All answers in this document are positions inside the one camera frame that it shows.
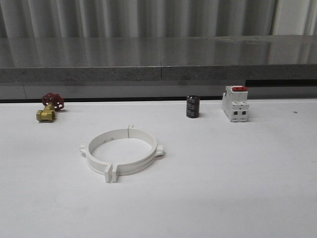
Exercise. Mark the white half pipe clamp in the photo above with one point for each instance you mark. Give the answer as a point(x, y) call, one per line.
point(139, 164)
point(100, 167)

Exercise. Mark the black cylindrical capacitor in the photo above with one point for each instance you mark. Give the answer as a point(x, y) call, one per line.
point(192, 106)

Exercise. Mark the brass valve red handwheel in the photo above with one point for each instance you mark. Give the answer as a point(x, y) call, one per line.
point(53, 102)

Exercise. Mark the grey stone counter ledge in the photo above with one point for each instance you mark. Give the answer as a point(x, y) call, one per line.
point(96, 69)

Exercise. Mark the white circuit breaker red switch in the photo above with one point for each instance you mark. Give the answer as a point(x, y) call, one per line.
point(234, 103)

